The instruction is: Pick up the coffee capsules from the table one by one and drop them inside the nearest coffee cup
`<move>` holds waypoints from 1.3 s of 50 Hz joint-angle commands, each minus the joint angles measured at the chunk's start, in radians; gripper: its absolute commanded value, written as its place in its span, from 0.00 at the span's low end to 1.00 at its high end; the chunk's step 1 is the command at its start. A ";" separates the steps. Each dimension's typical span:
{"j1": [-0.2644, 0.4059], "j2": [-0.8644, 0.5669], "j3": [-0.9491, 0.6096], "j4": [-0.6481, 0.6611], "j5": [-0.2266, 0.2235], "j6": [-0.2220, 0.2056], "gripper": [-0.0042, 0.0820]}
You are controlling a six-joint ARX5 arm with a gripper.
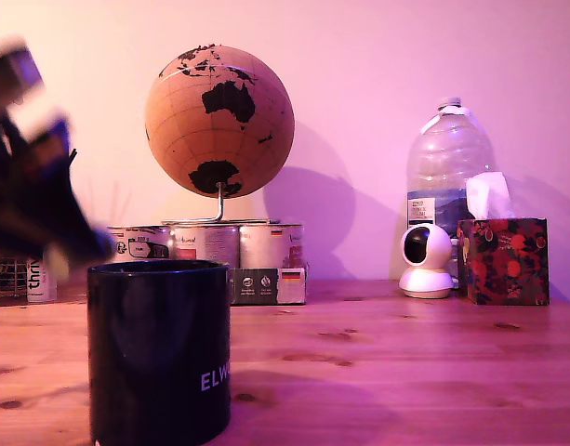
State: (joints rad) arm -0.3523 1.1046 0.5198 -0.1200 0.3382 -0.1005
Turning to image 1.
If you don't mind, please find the wire mesh basket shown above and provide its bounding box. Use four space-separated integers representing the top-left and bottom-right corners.
0 253 31 298

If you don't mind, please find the small white round camera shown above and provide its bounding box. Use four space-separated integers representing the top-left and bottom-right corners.
397 223 455 299

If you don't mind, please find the dark cardboard can tray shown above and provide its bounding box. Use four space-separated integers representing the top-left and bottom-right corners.
227 263 310 307

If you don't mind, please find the dark floral tissue box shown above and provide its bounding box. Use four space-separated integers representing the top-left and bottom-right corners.
456 216 550 307

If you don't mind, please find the white thrive tube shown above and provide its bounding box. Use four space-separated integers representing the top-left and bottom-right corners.
25 258 59 305

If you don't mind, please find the dark mug with white lettering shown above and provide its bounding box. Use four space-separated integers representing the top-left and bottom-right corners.
86 258 232 446

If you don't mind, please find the silver food can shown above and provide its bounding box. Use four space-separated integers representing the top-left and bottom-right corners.
171 224 242 269
238 223 305 270
106 225 175 265

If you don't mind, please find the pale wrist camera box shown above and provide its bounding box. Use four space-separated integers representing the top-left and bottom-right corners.
0 35 46 101

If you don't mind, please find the large clear water bottle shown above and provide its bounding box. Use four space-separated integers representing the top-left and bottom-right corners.
405 96 496 239

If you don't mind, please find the cork globe on metal stand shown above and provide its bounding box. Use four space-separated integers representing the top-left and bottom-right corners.
143 43 296 228

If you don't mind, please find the white tissue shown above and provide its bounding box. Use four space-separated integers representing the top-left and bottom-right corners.
465 171 516 221

